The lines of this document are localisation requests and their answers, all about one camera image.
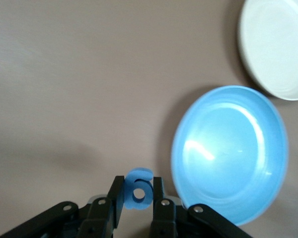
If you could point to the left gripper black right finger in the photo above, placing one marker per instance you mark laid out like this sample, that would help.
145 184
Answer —
166 218

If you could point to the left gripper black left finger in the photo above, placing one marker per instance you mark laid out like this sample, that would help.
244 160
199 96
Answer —
96 218

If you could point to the blue plate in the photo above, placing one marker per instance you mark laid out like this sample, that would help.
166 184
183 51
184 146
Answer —
228 153

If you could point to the blue foam digit six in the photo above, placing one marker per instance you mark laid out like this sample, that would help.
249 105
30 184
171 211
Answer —
129 188

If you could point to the beige plate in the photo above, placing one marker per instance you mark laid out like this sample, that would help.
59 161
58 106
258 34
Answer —
275 44

